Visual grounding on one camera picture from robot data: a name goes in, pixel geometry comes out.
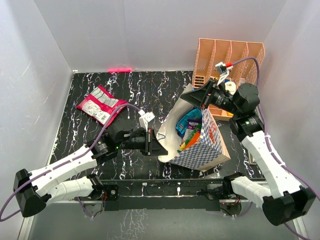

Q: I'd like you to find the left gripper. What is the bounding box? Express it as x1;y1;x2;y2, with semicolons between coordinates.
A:
117;128;168;156

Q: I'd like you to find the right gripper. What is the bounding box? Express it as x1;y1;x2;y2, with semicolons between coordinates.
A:
180;78;241;116

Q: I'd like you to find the orange candy pack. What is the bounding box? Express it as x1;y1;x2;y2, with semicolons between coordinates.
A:
184;131;201;149

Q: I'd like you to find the blue checkered paper bag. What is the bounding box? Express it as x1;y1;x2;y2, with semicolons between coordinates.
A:
156;98;231;172

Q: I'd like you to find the pink snack bag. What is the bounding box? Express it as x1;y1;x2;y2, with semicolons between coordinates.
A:
76;85;127;125

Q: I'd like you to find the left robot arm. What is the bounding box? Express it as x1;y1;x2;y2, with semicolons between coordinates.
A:
13;127;168;218

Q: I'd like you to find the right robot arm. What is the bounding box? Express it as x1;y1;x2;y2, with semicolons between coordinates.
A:
180;79;316;226

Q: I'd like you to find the blue snack bag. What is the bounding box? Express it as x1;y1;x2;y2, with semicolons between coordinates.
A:
175;107;202;137

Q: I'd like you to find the purple candy pack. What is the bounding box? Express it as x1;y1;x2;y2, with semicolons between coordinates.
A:
183;118;202;140

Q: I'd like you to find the green candy pack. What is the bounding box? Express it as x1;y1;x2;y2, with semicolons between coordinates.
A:
177;124;202;153

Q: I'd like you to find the white tube with label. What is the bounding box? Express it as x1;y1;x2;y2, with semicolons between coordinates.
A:
224;81;237;95

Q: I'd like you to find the beige stapler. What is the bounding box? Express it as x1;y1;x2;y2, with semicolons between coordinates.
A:
248;151;257;165

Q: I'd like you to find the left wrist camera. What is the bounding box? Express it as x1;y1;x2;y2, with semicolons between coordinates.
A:
138;109;155;130

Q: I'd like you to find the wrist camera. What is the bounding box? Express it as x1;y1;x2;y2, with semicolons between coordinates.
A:
215;62;233;86
138;109;155;130

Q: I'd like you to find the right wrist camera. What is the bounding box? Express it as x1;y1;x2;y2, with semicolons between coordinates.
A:
215;62;233;86

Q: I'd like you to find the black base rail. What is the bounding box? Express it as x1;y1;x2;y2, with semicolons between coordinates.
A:
74;177;276;213

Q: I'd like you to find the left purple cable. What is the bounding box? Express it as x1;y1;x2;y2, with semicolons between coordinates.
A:
0;103;143;223

